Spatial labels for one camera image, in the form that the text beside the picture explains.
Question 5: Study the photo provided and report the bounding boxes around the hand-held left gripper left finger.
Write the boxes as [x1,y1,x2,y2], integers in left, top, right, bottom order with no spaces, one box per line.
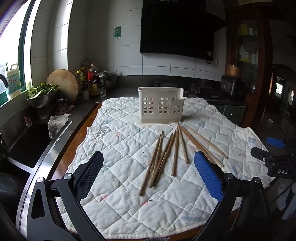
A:
[26,151,107,241]

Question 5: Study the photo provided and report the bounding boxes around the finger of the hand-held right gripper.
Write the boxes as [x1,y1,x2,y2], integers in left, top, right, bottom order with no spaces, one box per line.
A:
[266,137,287,149]
[250,147,277,163]

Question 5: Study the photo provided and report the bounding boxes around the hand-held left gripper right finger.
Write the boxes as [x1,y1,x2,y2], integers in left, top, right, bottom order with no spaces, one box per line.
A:
[192,151,272,241]

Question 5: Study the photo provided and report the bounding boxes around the white plastic utensil holder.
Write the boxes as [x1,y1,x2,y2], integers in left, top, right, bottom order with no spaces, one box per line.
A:
[138,87,185,125]

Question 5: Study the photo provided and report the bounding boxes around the green drawer cabinet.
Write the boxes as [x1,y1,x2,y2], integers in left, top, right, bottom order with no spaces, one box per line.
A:
[216,105,247,127]

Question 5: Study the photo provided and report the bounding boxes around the white quilted mat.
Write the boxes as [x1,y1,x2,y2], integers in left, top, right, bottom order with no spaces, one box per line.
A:
[55,96,273,240]

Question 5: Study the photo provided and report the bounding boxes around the white dish rag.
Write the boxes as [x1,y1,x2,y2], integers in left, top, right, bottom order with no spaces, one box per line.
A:
[48,113,72,139]

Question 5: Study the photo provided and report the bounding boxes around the steel sink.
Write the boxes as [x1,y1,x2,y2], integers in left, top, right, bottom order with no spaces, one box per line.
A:
[0,120,73,179]

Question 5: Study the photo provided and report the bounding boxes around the black countertop appliance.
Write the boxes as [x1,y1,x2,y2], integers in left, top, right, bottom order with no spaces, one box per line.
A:
[220,75,246,97]

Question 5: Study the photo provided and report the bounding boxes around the pink cloth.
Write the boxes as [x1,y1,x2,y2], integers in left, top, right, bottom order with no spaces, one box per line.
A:
[55,102,76,115]

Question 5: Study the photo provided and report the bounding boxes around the wooden glass door cabinet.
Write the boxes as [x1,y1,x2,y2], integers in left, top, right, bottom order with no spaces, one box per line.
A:
[225,7,274,128]

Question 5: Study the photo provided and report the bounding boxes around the metal pot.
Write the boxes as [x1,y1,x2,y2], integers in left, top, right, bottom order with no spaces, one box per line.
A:
[35,98,68,120]

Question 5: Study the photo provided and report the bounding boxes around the copper pot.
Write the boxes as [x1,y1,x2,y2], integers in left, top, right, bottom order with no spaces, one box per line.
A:
[225,64,242,78]

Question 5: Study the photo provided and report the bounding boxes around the black gas stove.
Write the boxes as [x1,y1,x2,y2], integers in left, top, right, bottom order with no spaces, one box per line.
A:
[154,81,223,100]

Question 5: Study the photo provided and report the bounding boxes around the metal bowl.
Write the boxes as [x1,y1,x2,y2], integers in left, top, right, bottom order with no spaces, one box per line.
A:
[25,89,61,109]

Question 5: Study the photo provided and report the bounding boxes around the large clear oil bottle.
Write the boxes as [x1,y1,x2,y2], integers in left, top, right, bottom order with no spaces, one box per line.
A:
[87,64,101,96]

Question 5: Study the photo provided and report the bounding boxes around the steel cooking pot with lid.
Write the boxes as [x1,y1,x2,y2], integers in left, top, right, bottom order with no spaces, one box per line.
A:
[103,71,118,89]

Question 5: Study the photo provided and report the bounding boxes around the round wooden cutting board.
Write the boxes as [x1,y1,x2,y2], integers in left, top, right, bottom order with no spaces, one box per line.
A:
[46,69,79,103]

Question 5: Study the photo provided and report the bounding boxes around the green leafy vegetables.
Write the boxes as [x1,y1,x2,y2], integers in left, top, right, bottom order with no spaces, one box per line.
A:
[25,83,60,98]

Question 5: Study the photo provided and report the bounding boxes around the white detergent jug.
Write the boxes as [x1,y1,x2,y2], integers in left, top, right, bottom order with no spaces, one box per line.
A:
[5,63,23,100]

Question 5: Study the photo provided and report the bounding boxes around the black faucet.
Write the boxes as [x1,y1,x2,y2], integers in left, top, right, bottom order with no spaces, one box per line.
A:
[0,74,10,89]

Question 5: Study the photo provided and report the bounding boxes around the black range hood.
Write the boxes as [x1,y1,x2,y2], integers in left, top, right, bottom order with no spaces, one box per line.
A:
[140,0,227,61]

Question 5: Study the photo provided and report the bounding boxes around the green window frame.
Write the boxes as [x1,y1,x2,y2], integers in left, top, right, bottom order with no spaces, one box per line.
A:
[0,0,42,107]

